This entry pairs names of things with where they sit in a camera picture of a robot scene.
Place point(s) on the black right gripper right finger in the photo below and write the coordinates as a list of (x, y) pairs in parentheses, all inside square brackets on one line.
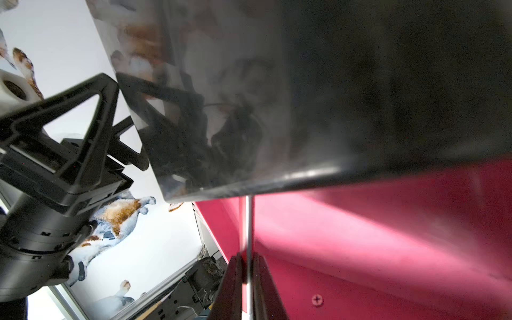
[(267, 302)]

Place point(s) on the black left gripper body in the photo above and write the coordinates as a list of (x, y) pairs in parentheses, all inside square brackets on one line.
[(44, 243)]

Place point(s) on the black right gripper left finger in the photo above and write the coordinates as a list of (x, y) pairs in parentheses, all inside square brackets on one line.
[(228, 304)]

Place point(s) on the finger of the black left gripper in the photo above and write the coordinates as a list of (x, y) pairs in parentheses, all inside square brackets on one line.
[(69, 177)]

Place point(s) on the black drawer cabinet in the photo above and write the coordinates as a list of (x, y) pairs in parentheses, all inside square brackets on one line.
[(236, 98)]

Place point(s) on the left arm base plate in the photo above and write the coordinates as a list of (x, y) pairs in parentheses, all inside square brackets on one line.
[(194, 294)]

